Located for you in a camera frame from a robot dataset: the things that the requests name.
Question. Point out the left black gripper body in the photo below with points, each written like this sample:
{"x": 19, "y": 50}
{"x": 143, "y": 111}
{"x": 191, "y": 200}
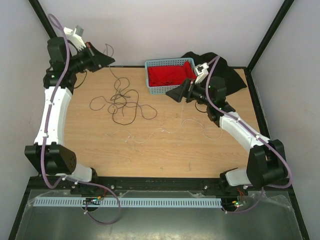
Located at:
{"x": 86, "y": 60}

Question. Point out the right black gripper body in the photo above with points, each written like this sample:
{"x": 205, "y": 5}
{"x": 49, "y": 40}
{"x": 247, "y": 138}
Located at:
{"x": 196, "y": 93}

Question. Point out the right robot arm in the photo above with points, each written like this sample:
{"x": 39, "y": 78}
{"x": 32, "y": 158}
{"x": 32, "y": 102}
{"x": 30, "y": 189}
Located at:
{"x": 266, "y": 164}

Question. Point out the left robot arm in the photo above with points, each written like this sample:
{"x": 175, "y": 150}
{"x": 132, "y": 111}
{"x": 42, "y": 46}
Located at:
{"x": 48, "y": 154}

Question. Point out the red cloth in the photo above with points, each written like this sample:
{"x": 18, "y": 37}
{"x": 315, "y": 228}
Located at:
{"x": 169, "y": 75}

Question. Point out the blue perforated plastic basket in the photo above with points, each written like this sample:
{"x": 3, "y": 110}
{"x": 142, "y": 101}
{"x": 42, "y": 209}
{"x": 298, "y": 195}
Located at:
{"x": 157, "y": 90}

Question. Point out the black cloth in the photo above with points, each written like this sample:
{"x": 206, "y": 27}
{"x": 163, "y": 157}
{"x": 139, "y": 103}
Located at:
{"x": 233, "y": 81}

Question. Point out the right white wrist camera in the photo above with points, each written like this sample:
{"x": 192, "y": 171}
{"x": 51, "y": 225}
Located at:
{"x": 201, "y": 72}

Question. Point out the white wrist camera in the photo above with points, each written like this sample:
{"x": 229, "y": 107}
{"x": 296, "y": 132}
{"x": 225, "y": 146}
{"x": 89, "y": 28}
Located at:
{"x": 75, "y": 37}
{"x": 201, "y": 72}

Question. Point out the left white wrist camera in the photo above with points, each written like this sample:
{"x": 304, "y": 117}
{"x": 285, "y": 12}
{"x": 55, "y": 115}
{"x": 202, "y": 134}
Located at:
{"x": 75, "y": 37}

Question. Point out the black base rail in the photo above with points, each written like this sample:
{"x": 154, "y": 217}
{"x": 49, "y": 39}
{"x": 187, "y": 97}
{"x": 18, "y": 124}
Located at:
{"x": 205, "y": 186}

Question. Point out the black metal frame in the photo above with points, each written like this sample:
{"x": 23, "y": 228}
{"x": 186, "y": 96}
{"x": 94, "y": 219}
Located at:
{"x": 260, "y": 116}

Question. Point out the grey slotted cable duct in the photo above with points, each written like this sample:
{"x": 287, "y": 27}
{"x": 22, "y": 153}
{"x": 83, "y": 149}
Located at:
{"x": 130, "y": 202}

